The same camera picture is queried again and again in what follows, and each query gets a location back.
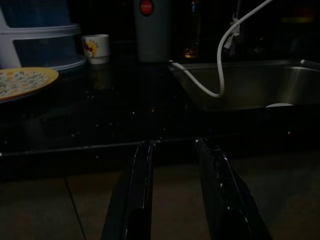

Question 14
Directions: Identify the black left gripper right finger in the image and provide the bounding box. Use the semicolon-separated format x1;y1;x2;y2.
194;138;273;240

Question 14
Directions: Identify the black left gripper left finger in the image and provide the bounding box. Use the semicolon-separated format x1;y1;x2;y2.
101;140;154;240

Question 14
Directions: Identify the yellow leaf print plate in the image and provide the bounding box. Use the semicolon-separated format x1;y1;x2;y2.
0;66;60;102

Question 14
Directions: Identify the metal kitchen faucet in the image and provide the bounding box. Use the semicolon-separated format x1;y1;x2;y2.
226;0;251;60

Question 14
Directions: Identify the white round plate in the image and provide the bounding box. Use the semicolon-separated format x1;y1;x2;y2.
264;102;294;108

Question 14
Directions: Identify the stainless steel sink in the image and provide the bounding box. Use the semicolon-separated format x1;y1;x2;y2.
166;59;320;111

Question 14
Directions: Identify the yellow oil bottle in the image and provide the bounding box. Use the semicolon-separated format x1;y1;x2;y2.
183;0;201;59

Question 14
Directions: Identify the white cartoon print cup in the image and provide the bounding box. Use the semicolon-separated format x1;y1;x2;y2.
81;34;111;65

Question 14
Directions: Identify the grey tumbler red logo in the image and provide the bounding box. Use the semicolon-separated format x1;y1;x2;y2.
132;0;175;63

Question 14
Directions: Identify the white tiered storage rack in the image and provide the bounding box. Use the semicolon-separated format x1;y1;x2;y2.
0;0;87;73

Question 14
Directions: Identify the white hose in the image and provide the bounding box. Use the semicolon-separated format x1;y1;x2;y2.
168;0;275;99

